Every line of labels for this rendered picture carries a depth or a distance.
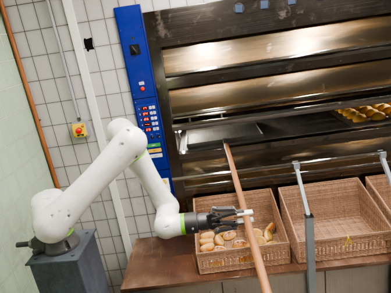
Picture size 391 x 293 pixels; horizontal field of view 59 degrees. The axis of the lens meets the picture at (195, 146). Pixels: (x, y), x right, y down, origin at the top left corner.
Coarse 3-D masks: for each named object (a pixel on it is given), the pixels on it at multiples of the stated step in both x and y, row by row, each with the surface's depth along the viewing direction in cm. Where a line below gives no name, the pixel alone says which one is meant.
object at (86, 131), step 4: (84, 120) 223; (72, 124) 220; (76, 124) 220; (80, 124) 220; (84, 124) 220; (88, 124) 225; (72, 128) 221; (84, 128) 221; (88, 128) 224; (84, 132) 222; (88, 132) 224; (76, 136) 223; (80, 136) 223; (84, 136) 223
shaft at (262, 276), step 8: (224, 144) 232; (232, 160) 203; (232, 168) 193; (232, 176) 185; (240, 192) 165; (240, 200) 159; (240, 208) 154; (248, 216) 145; (248, 224) 139; (248, 232) 135; (248, 240) 132; (256, 240) 130; (256, 248) 125; (256, 256) 121; (256, 264) 118; (264, 272) 113; (264, 280) 109; (264, 288) 106
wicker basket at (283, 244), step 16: (256, 192) 239; (208, 208) 241; (256, 208) 240; (272, 208) 237; (256, 224) 241; (224, 240) 233; (272, 240) 226; (288, 240) 200; (208, 256) 202; (224, 256) 201; (240, 256) 202; (272, 256) 210; (288, 256) 202; (208, 272) 205
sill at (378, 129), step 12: (336, 132) 230; (348, 132) 227; (360, 132) 227; (372, 132) 227; (384, 132) 226; (240, 144) 234; (252, 144) 231; (264, 144) 230; (276, 144) 230; (288, 144) 230; (180, 156) 234; (192, 156) 234
